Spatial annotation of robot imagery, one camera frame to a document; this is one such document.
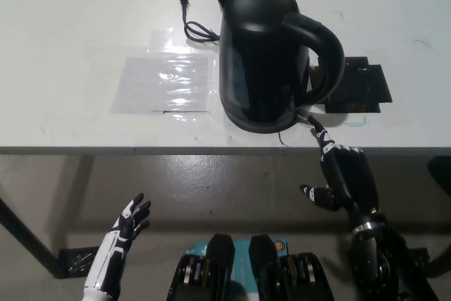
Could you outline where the black table leg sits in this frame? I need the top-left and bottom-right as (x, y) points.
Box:
(0, 197), (63, 279)

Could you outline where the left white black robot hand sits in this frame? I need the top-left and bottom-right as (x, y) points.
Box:
(84, 192), (152, 297)

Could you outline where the clear plastic sheet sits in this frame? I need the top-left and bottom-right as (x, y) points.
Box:
(111, 56), (215, 116)

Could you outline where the black teal robot torso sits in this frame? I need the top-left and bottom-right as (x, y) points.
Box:
(168, 233), (335, 301)

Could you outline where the black kettle base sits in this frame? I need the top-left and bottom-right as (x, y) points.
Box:
(225, 112), (301, 135)

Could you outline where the black electric kettle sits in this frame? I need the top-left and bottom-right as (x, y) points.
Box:
(215, 0), (346, 132)

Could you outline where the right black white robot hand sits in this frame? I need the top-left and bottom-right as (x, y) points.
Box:
(299, 116), (387, 235)

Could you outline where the black square mat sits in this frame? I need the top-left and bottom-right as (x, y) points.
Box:
(309, 56), (394, 115)

